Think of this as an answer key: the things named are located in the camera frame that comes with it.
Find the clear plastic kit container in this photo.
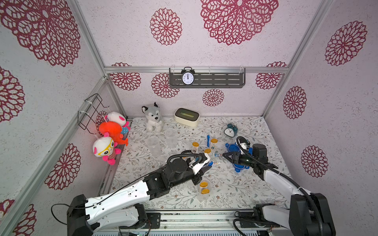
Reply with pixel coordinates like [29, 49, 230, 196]
[196, 180, 212, 202]

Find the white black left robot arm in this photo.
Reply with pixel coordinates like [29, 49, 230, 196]
[67, 150, 212, 236]

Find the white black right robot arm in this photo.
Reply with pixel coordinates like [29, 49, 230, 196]
[222, 144, 336, 236]

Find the green teal alarm clock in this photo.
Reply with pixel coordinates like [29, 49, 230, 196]
[224, 124, 238, 138]

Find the clear plastic cup right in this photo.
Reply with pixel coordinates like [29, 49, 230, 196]
[164, 128, 178, 148]

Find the clear plastic cup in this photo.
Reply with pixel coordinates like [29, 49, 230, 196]
[164, 128, 178, 148]
[146, 136, 161, 157]

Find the clear plastic cup left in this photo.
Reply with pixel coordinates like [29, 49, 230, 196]
[146, 136, 161, 157]

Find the grey husky plush toy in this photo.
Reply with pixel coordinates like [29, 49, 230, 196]
[142, 102, 164, 132]

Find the cream tissue box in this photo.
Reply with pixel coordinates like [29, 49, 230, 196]
[174, 108, 200, 127]

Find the orange red plush toy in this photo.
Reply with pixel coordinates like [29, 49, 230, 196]
[98, 121, 129, 146]

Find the white plush with glasses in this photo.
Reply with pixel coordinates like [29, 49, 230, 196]
[93, 134, 121, 165]

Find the white pink plush upper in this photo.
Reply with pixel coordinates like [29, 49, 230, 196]
[105, 112, 129, 127]

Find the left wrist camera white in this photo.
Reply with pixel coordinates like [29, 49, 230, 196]
[189, 153, 211, 175]

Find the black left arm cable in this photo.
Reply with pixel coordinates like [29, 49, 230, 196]
[51, 150, 204, 226]

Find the black corrugated right cable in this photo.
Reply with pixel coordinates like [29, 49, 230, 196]
[235, 136, 324, 236]

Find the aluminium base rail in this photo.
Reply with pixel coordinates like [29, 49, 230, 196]
[75, 209, 324, 234]

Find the grey metal wall shelf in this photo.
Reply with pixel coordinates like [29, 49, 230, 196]
[168, 67, 246, 89]

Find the black wall alarm clock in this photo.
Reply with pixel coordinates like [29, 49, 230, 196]
[181, 66, 195, 86]

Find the black wire wall basket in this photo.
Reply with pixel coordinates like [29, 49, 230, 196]
[77, 93, 109, 135]

